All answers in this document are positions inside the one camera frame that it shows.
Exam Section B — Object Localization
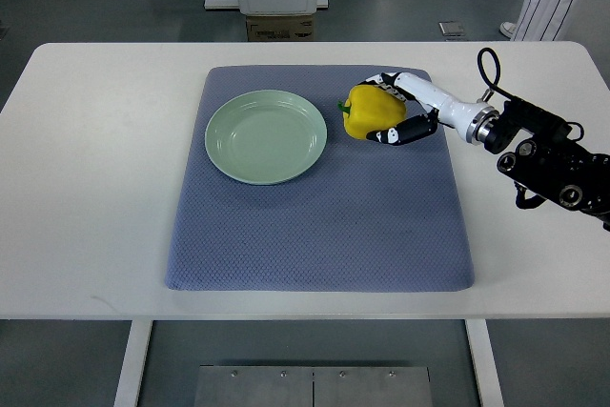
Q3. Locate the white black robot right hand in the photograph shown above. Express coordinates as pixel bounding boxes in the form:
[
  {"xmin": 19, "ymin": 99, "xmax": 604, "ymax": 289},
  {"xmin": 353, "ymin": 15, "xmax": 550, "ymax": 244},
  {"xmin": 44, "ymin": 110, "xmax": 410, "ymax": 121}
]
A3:
[{"xmin": 364, "ymin": 71, "xmax": 499, "ymax": 146}]

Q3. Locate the yellow bell pepper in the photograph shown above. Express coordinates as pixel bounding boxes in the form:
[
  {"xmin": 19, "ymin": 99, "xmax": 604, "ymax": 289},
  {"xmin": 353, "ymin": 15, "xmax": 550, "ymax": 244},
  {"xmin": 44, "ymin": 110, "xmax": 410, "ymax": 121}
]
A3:
[{"xmin": 337, "ymin": 84, "xmax": 407, "ymax": 140}]

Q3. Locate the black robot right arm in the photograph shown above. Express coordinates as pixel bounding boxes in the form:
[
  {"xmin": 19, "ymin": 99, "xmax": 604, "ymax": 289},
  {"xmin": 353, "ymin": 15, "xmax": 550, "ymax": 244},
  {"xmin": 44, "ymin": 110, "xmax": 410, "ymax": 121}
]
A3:
[{"xmin": 475, "ymin": 48, "xmax": 609, "ymax": 230}]

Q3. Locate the light green plate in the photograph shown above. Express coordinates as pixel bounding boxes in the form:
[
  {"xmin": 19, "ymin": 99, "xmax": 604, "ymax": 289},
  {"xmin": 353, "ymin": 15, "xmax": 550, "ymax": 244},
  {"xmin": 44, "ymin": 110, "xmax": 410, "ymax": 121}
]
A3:
[{"xmin": 205, "ymin": 90, "xmax": 327, "ymax": 185}]

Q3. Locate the grey floor outlet cover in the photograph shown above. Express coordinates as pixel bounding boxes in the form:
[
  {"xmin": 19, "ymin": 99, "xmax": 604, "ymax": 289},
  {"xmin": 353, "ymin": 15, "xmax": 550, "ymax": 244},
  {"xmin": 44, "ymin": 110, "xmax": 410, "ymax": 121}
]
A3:
[{"xmin": 438, "ymin": 21, "xmax": 466, "ymax": 37}]

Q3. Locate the white sneaker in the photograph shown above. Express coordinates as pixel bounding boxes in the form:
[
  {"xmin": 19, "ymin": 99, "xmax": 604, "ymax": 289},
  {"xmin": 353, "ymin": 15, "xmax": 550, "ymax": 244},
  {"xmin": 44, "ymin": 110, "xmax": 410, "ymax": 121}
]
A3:
[{"xmin": 498, "ymin": 22, "xmax": 516, "ymax": 39}]

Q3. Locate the blue quilted mat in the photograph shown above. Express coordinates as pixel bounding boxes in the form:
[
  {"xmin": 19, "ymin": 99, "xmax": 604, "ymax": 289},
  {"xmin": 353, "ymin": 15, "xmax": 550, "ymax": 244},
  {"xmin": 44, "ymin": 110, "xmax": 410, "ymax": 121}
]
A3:
[{"xmin": 165, "ymin": 65, "xmax": 475, "ymax": 293}]

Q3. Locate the cardboard box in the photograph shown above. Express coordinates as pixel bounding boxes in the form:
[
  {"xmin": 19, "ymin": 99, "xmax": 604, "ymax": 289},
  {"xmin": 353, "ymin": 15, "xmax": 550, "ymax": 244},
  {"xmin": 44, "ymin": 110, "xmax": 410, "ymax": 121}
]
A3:
[{"xmin": 246, "ymin": 15, "xmax": 315, "ymax": 42}]

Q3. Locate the white table frame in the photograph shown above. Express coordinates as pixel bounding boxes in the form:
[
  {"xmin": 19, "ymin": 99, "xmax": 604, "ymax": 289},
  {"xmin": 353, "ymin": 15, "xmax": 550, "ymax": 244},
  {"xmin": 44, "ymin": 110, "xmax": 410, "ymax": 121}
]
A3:
[{"xmin": 113, "ymin": 318, "xmax": 505, "ymax": 406}]

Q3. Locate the metal base plate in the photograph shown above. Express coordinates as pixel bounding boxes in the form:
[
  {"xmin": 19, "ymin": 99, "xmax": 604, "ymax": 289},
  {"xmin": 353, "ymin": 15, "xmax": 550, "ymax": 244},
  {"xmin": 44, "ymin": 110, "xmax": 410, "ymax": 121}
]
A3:
[{"xmin": 194, "ymin": 366, "xmax": 433, "ymax": 406}]

